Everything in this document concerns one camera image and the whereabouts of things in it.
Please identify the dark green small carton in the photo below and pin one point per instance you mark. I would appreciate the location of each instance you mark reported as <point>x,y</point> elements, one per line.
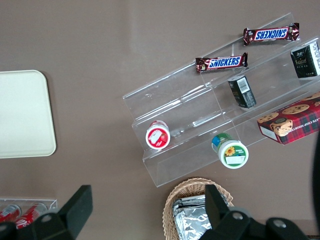
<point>243,95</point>
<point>305,62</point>

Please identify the light tan wicker basket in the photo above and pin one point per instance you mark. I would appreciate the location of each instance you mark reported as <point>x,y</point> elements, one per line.
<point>187,187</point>

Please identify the red lid yogurt cup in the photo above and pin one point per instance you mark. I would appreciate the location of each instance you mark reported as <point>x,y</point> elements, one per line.
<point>158,137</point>

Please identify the foil wrapped packet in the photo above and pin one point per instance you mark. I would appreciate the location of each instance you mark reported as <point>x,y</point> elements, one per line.
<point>190,203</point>
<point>192,225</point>

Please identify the red tartan cookie box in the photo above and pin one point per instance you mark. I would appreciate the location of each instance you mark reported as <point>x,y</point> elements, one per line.
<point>292,120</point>

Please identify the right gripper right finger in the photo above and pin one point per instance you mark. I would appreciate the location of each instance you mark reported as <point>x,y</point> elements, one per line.
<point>217,215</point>

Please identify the cream plastic tray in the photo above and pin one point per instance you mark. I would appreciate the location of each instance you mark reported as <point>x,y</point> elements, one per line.
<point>25,115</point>

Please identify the green sunflower lid cup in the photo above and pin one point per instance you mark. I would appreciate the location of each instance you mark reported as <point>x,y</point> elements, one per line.
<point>232,153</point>

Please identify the clear acrylic stepped shelf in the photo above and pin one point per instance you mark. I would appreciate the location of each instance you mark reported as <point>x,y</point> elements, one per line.
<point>175,100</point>

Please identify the clear acrylic bottle rack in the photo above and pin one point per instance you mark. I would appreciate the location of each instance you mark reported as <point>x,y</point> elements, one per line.
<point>51,203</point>

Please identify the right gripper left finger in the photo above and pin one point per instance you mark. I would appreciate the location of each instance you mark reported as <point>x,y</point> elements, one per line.
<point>75,210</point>

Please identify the Snickers chocolate bar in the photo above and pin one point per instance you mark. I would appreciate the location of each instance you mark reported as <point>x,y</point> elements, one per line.
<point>222,62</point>
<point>271,34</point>

